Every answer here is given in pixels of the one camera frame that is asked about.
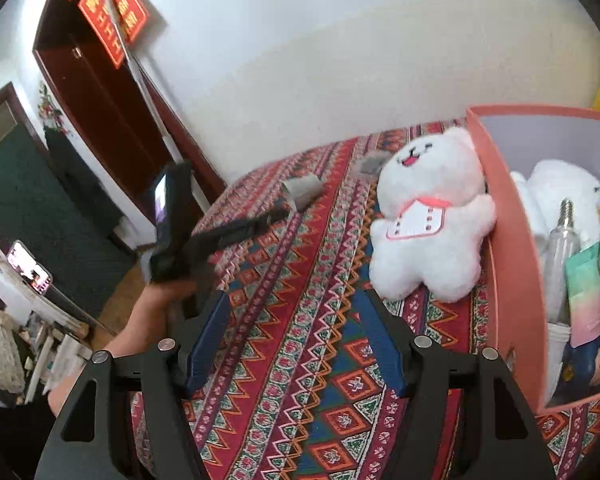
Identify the person's left hand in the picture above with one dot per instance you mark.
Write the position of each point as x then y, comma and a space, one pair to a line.
172, 294

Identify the person's left forearm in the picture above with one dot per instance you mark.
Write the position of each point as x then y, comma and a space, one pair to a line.
125, 345

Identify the white fluffy plush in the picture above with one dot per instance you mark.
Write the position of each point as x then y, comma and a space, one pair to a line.
560, 185

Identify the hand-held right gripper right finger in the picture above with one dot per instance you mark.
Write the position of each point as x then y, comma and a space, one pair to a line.
380, 340

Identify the dark red door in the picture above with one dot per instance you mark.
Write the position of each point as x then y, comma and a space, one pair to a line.
100, 110

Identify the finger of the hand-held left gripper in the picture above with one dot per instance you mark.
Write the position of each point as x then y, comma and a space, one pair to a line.
240, 232

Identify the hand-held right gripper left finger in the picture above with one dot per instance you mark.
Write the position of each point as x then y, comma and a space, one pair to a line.
207, 340

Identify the red wall sign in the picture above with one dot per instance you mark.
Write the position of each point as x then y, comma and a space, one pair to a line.
112, 15

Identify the grey tape roll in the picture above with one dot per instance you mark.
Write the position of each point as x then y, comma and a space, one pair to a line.
304, 189

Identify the small doll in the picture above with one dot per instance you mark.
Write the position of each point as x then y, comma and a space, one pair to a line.
587, 365

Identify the flower wall decoration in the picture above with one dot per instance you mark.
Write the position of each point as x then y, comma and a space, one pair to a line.
52, 110

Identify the white plush bear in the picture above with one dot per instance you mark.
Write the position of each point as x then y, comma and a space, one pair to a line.
430, 220

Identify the small grey object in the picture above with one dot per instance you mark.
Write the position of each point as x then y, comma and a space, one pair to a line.
372, 164

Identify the dark green curtain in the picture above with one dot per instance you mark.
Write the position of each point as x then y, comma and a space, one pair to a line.
40, 210

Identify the pink cardboard box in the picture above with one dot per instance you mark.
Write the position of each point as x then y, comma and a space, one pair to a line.
510, 285

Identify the phone with lit screen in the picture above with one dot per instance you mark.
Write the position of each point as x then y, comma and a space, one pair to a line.
30, 267

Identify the clear glass bulb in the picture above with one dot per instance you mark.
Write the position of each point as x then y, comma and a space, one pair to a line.
562, 250

